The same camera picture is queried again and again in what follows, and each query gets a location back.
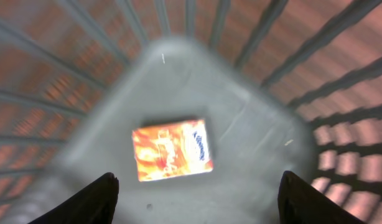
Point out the grey plastic mesh basket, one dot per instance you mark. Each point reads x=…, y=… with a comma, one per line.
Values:
x=281, y=85

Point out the orange packet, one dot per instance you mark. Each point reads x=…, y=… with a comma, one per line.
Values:
x=172, y=150

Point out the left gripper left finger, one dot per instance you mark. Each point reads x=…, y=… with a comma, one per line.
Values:
x=94, y=204

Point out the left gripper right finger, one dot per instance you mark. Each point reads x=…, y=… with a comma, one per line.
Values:
x=300, y=203

